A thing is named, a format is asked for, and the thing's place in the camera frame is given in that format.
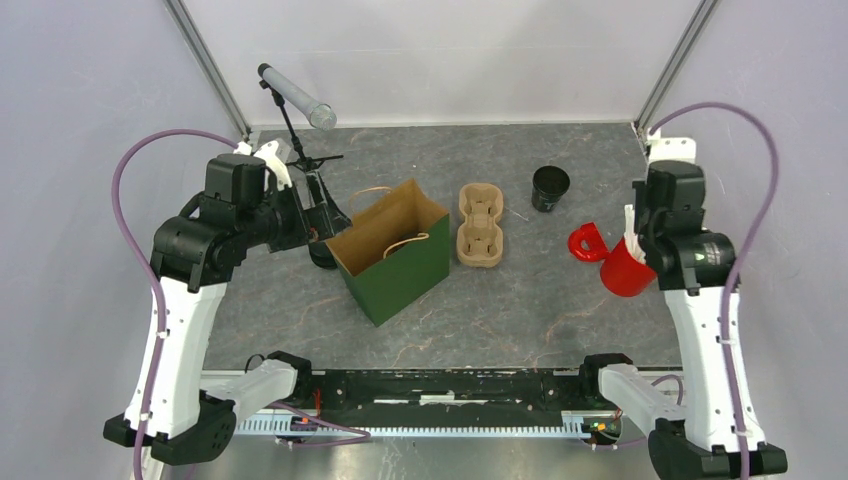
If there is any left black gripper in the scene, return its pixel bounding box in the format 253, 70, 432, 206
239, 168, 352, 252

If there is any green paper bag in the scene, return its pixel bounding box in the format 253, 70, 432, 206
326, 179, 452, 326

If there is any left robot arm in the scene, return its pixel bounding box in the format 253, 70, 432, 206
104, 153, 349, 466

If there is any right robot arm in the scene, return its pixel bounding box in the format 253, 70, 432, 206
577, 160, 788, 479

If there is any black tripod stand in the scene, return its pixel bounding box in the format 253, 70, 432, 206
259, 80, 344, 173

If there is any stack of black lids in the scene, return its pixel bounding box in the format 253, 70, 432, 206
308, 242, 337, 270

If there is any red mug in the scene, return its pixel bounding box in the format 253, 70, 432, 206
567, 222, 657, 297

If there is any grey tube on stand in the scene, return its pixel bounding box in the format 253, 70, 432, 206
257, 63, 337, 131

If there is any cardboard cup carrier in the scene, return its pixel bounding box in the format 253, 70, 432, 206
456, 183, 504, 268

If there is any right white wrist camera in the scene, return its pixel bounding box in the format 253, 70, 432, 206
645, 129, 697, 164

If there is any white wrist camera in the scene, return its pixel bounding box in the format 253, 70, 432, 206
233, 140, 294, 191
645, 129, 697, 164

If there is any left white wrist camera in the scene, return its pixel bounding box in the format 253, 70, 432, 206
233, 140, 294, 191

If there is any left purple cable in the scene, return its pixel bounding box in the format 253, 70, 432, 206
111, 129, 372, 480

